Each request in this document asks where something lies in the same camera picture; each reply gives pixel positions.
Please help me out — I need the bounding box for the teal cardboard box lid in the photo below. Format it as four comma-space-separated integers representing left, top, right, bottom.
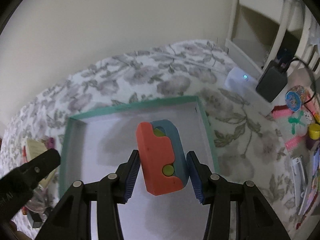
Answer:
59, 96, 219, 239

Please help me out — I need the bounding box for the white shelf unit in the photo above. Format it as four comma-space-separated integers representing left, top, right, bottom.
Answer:
225, 0, 319, 79

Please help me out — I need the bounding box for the colourful octagonal toy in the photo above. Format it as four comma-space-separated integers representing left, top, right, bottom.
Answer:
285, 85, 308, 112

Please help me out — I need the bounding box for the dark grey charger brick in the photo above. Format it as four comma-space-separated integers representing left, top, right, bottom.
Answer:
255, 60, 287, 102

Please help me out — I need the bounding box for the orange blue puzzle block toy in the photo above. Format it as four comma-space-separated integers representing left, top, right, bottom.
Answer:
136, 119, 189, 196

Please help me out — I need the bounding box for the floral white blanket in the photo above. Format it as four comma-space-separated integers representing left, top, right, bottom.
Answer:
1, 40, 297, 237

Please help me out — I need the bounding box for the silver nail clipper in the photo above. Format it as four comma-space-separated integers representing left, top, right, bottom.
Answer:
291, 155, 308, 216

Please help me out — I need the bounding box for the yellow purple bottle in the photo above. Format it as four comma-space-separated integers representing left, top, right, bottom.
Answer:
305, 124, 320, 150

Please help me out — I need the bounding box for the white power strip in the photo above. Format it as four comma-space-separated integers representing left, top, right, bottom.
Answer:
225, 67, 258, 95

